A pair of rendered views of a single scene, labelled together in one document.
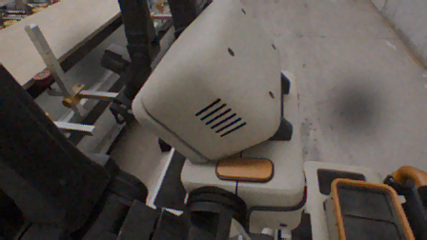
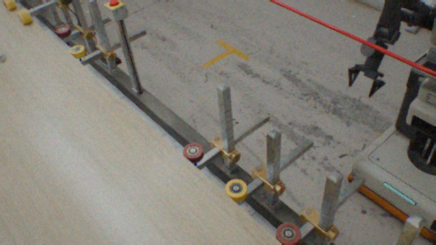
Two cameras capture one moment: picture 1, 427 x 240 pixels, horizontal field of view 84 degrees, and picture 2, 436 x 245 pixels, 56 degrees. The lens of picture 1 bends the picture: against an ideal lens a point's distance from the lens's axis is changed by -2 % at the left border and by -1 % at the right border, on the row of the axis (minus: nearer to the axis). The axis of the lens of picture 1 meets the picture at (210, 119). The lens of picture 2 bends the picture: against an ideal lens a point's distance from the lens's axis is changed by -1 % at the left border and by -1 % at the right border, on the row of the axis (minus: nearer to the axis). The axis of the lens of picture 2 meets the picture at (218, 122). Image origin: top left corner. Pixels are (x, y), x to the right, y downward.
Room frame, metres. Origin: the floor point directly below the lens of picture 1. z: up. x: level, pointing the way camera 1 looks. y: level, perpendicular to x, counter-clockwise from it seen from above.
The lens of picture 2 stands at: (0.29, 1.59, 2.12)
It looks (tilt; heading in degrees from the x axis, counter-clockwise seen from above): 45 degrees down; 309
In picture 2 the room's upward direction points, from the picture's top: 6 degrees counter-clockwise
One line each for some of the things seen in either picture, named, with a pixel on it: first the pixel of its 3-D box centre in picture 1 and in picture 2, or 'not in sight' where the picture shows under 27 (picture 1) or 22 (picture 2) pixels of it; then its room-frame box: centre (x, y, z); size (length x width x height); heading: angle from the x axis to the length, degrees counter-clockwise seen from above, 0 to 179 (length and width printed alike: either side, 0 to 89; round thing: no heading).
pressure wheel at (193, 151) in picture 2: (47, 83); (194, 158); (1.05, 0.81, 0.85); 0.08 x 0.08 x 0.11
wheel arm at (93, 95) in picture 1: (85, 94); (232, 142); (1.00, 0.62, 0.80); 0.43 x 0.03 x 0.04; 75
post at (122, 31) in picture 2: not in sight; (129, 57); (1.69, 0.49, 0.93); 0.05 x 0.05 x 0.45; 75
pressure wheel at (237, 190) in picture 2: not in sight; (237, 196); (0.81, 0.87, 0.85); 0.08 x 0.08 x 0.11
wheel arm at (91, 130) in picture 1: (50, 126); (274, 171); (0.76, 0.68, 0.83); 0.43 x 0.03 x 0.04; 75
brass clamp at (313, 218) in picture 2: not in sight; (319, 225); (0.51, 0.80, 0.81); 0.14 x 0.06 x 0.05; 165
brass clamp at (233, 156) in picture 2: (74, 95); (226, 150); (0.99, 0.67, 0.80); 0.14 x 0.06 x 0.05; 165
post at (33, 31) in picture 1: (59, 76); (226, 131); (0.97, 0.68, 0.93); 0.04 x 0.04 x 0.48; 75
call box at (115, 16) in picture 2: not in sight; (116, 11); (1.69, 0.49, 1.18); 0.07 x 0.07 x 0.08; 75
